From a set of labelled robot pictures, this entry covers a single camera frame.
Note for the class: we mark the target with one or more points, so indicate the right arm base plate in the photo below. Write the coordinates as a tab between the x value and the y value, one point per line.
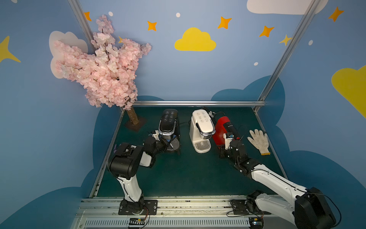
246	207

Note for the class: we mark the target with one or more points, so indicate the white knit work glove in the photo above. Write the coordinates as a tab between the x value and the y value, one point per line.
259	140

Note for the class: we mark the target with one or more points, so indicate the black coffee machine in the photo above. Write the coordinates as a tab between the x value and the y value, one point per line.
169	130

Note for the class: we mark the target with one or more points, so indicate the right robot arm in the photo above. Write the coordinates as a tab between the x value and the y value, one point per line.
303	207

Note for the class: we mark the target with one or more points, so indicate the white coffee machine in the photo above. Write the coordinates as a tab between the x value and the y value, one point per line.
201	130

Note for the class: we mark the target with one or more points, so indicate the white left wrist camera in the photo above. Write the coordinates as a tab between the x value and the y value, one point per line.
156	135

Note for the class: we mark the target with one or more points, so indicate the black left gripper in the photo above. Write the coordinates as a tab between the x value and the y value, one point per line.
164	144

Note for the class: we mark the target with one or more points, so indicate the pink cherry blossom tree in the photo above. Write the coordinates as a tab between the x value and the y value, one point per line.
108	75

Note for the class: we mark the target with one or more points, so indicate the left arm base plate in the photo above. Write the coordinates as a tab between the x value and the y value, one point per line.
138	208

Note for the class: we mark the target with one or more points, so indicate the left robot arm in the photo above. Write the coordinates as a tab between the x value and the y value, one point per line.
126	159

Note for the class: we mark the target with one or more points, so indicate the red coffee machine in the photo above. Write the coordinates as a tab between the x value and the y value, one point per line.
223	126

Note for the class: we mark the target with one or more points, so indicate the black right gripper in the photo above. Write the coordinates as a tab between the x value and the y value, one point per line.
226	150

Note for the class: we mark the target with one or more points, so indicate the aluminium frame rail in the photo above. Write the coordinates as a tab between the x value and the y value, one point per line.
200	103

